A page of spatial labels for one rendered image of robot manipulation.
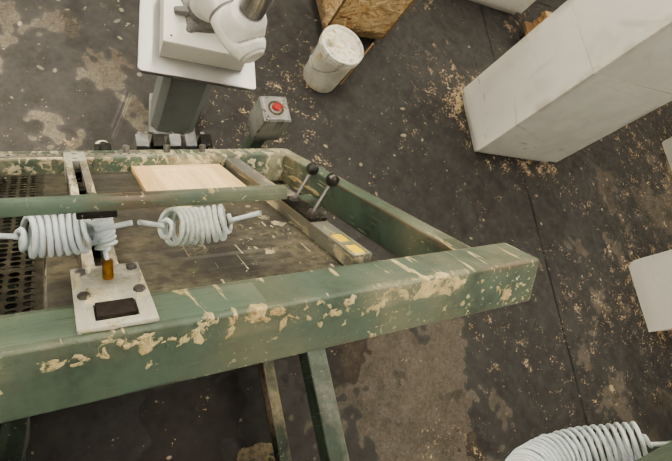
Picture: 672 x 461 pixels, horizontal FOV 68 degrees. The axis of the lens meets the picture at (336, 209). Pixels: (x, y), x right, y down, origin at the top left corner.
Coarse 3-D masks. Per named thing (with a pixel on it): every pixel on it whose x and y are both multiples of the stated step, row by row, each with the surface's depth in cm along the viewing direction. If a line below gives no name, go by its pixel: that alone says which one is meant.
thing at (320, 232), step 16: (240, 160) 188; (240, 176) 176; (256, 176) 169; (288, 208) 142; (304, 224) 133; (320, 224) 129; (320, 240) 126; (336, 240) 120; (352, 240) 121; (336, 256) 119; (352, 256) 112; (368, 256) 114
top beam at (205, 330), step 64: (448, 256) 101; (512, 256) 104; (0, 320) 65; (64, 320) 66; (192, 320) 70; (256, 320) 75; (320, 320) 81; (384, 320) 88; (0, 384) 60; (64, 384) 63; (128, 384) 68
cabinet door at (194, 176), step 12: (132, 168) 172; (144, 168) 173; (156, 168) 174; (168, 168) 176; (180, 168) 177; (192, 168) 179; (204, 168) 181; (216, 168) 182; (144, 180) 159; (156, 180) 160; (168, 180) 163; (180, 180) 164; (192, 180) 165; (204, 180) 167; (216, 180) 168; (228, 180) 168
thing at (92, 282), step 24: (72, 168) 145; (72, 192) 125; (96, 216) 67; (96, 264) 97; (120, 264) 82; (72, 288) 73; (96, 288) 74; (120, 288) 74; (144, 288) 74; (144, 312) 69
